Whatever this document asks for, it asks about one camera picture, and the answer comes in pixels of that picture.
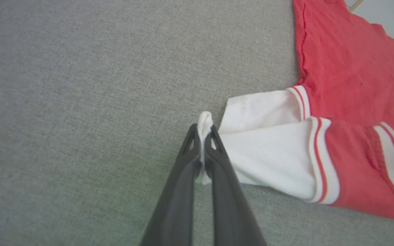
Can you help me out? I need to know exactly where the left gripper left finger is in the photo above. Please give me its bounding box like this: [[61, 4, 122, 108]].
[[140, 123, 203, 246]]

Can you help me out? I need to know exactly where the red and white shirt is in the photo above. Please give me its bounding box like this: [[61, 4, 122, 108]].
[[196, 0, 394, 223]]

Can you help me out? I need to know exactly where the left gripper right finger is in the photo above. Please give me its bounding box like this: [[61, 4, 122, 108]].
[[204, 125, 268, 246]]

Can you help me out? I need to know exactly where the grey fabric sofa cushion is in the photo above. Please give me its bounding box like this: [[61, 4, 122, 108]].
[[0, 0, 394, 246]]

